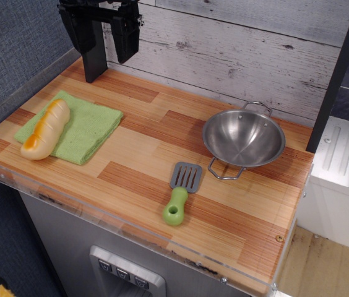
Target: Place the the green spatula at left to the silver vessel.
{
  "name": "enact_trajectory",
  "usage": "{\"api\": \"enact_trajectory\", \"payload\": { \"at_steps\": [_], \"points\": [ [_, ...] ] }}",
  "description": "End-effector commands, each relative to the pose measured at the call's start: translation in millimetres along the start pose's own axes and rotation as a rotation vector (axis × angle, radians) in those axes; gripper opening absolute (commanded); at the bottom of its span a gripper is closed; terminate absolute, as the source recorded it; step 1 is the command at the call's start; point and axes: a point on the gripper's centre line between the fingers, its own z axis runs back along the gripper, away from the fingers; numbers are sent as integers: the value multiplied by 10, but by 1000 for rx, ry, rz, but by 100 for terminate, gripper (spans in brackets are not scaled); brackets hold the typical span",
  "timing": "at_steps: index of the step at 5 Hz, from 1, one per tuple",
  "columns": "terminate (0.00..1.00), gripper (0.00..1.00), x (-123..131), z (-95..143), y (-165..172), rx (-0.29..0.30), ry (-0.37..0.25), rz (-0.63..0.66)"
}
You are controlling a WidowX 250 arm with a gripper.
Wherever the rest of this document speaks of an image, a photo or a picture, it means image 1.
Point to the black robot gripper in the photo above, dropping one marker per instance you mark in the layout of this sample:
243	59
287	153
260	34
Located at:
82	21

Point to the green handled grey spatula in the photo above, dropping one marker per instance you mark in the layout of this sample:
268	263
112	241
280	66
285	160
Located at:
184	181

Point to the stainless steel pot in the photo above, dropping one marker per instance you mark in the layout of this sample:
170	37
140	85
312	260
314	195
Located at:
246	137

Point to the green folded cloth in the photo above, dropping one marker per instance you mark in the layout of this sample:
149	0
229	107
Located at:
89	126

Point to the toy bread loaf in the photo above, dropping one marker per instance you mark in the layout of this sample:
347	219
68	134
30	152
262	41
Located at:
47	131

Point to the clear acrylic table guard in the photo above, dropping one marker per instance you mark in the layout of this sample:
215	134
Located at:
233	247

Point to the grey toy fridge cabinet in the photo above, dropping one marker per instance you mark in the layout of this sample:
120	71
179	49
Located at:
67	236

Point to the silver dispenser button panel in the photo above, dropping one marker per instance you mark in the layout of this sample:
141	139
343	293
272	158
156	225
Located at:
117	276

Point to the white toy sink unit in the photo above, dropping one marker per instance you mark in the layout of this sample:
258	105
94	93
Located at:
324	208

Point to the black left frame post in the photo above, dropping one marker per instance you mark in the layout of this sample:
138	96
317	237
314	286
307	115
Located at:
95	60

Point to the black frame post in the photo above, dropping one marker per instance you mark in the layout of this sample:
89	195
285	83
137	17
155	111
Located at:
95	60
330	96

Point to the black right frame post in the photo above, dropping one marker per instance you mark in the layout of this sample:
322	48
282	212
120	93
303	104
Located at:
330	96

